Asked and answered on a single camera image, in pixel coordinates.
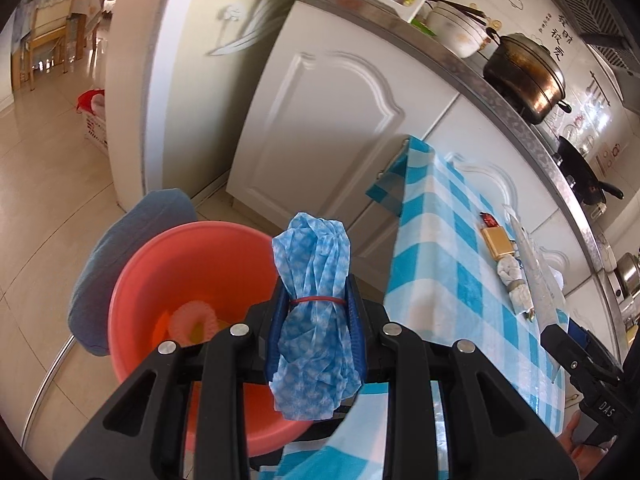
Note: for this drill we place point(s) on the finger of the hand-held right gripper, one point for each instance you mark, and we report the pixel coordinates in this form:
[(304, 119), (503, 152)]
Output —
[(565, 347), (582, 335)]

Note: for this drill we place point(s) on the red candy wrapper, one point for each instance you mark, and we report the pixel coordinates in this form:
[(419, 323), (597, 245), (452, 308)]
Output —
[(489, 220)]

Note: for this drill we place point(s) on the blue cloth bundle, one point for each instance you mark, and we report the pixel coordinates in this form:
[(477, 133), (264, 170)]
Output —
[(312, 270)]

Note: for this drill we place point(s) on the white foam fruit net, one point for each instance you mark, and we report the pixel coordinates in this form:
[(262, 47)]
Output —
[(192, 317)]

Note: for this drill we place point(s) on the dark chopsticks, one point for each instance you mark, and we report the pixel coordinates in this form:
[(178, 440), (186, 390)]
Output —
[(460, 6)]

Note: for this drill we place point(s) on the small steel pot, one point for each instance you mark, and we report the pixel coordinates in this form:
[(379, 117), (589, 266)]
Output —
[(627, 275)]

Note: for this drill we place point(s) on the white cloth bundle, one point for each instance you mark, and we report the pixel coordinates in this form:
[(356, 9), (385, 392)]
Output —
[(515, 285)]

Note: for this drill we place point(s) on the wooden chair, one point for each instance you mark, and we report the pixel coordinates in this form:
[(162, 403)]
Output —
[(47, 35)]

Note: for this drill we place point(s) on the white ceramic pot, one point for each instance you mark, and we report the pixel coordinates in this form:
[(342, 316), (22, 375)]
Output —
[(457, 30)]

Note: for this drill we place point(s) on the person's right hand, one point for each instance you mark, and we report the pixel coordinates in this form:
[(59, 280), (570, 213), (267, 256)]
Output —
[(567, 440)]

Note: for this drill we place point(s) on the red plastic basin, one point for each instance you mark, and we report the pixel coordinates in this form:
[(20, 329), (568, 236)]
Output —
[(200, 260)]

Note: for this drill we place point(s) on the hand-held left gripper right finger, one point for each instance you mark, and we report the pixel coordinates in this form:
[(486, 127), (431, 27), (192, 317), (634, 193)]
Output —
[(359, 340)]

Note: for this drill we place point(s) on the golden plastic tray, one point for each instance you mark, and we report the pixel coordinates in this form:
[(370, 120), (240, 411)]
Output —
[(497, 244)]

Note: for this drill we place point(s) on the blue checked tablecloth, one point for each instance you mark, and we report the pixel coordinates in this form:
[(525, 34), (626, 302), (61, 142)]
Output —
[(440, 270)]

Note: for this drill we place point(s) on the range hood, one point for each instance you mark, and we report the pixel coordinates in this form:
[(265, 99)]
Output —
[(600, 15)]

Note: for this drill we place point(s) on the steel kitchen countertop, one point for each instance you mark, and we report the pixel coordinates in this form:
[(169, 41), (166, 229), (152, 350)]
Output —
[(480, 95)]

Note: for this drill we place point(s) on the white laundry basket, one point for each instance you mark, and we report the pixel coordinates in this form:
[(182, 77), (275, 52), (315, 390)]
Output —
[(96, 130)]

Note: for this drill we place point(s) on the white refrigerator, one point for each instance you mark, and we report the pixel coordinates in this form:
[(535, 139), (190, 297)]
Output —
[(165, 85)]

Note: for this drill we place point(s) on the black wok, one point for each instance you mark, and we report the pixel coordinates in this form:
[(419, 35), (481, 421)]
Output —
[(580, 170)]

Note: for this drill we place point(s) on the blue grey stool cushion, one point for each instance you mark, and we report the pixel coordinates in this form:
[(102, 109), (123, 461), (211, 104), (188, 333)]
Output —
[(125, 240)]

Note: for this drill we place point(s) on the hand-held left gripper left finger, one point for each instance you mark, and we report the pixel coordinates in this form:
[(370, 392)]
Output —
[(271, 355)]

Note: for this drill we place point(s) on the large steel lidded pot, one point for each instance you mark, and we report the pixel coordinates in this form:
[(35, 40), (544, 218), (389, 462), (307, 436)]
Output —
[(525, 75)]

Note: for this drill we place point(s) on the white cabinet door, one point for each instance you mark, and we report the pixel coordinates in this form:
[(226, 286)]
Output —
[(325, 125), (480, 160), (580, 300)]

